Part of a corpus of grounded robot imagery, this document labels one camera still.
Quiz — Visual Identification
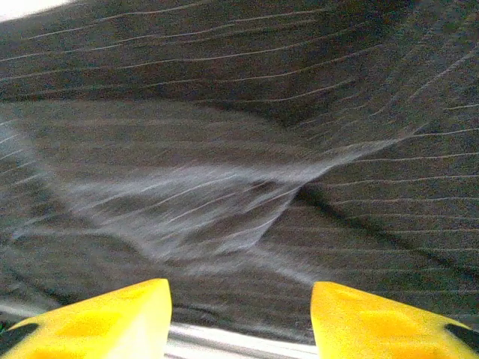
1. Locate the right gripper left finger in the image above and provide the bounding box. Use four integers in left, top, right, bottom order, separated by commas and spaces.
0, 278, 173, 359

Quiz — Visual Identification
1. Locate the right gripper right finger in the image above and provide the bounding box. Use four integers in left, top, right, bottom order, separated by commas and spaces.
310, 280, 479, 359

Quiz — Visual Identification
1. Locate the black pinstripe long sleeve shirt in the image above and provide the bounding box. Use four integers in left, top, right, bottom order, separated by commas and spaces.
0, 0, 479, 347

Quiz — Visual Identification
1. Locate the aluminium rail frame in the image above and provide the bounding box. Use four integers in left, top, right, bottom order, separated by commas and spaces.
0, 298, 319, 359

